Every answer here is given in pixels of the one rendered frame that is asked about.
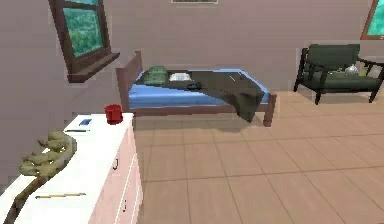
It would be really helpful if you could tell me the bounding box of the dark green blanket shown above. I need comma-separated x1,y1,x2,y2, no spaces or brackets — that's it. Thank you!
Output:
166,70,266,124

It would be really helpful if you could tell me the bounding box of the white pink dresser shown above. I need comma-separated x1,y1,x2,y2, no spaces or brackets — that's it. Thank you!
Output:
0,112,144,224

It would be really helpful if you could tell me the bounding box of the dark green armchair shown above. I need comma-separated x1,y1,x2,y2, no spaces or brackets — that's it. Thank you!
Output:
293,43,384,106

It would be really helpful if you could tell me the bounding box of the green pillow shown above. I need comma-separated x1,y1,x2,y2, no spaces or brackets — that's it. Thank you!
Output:
142,65,169,86

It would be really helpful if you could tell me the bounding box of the blue bed with brown frame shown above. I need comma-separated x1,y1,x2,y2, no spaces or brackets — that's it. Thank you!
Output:
115,49,278,128

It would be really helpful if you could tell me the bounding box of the yellow pencil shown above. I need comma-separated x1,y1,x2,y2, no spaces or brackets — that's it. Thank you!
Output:
34,192,87,200

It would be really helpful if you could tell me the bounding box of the framed wall picture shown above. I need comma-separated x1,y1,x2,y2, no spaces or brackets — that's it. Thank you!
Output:
171,0,219,5

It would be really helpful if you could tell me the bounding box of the white book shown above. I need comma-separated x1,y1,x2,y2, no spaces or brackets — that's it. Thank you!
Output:
169,72,192,83

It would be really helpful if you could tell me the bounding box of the red mug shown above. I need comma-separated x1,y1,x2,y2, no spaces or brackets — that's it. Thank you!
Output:
103,103,124,126

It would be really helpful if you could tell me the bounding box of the silver round object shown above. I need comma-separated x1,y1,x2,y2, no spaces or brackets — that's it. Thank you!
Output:
344,64,360,76

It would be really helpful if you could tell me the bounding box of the dark side table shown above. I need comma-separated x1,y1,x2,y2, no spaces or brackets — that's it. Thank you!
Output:
358,57,384,78

